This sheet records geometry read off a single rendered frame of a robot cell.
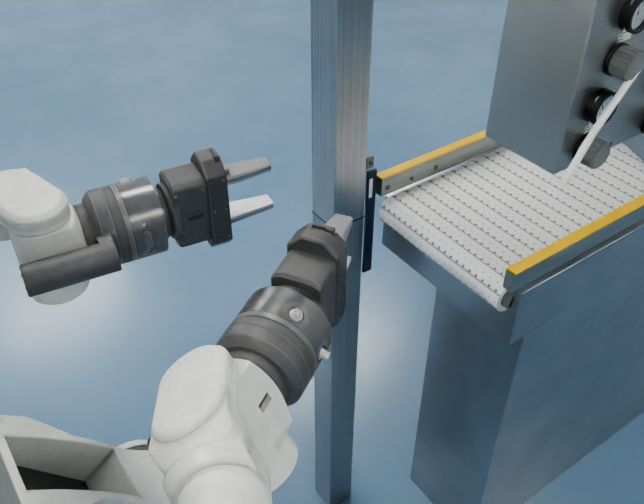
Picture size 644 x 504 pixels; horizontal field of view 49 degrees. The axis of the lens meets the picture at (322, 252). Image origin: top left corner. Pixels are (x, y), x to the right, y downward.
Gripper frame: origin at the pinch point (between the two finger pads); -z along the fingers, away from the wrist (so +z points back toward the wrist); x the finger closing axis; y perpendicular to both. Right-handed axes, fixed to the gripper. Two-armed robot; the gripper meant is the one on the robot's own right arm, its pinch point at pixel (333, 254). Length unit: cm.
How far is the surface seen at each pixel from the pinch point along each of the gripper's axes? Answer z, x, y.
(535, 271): -22.4, 13.6, 19.8
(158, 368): -48, 99, -70
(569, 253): -28.2, 13.8, 23.5
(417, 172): -39.2, 13.5, -1.4
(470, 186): -42.0, 15.8, 6.7
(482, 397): -34, 55, 16
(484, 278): -21.8, 16.5, 13.6
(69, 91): -173, 99, -199
